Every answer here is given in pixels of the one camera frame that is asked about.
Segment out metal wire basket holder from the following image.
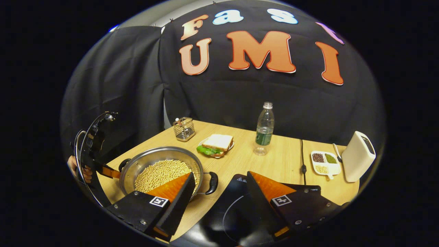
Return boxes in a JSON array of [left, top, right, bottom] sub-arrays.
[[173, 117, 196, 142]]

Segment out black backdrop cloth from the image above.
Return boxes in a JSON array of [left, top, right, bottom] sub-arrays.
[[60, 0, 386, 163]]

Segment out small white round plate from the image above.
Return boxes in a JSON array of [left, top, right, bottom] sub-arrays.
[[199, 137, 235, 158]]

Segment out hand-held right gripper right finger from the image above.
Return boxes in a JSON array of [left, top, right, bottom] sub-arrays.
[[246, 171, 347, 240]]

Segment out clear plastic water bottle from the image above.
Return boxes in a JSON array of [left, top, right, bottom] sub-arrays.
[[254, 102, 275, 156]]

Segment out white toaster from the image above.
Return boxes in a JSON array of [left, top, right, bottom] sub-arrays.
[[341, 131, 377, 183]]

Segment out stainless steel pot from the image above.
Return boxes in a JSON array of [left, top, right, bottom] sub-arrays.
[[118, 146, 219, 203]]

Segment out sandwich with lettuce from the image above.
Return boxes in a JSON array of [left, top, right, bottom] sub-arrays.
[[197, 134, 234, 158]]

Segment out black power cable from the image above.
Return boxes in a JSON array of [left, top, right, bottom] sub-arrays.
[[300, 139, 308, 186]]

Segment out white handled spoon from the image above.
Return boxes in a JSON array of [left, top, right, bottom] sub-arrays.
[[332, 143, 343, 163]]

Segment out black induction cooktop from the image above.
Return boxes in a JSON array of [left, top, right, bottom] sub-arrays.
[[180, 174, 321, 247]]

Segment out row of black cloth clips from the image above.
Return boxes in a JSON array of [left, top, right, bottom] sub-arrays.
[[153, 1, 217, 27]]

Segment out white divided plate of beans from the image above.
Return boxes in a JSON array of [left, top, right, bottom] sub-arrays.
[[310, 151, 342, 180]]

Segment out pile of soybeans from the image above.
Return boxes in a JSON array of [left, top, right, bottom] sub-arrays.
[[134, 160, 197, 193]]

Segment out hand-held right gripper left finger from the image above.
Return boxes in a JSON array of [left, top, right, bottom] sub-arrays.
[[106, 172, 196, 242]]

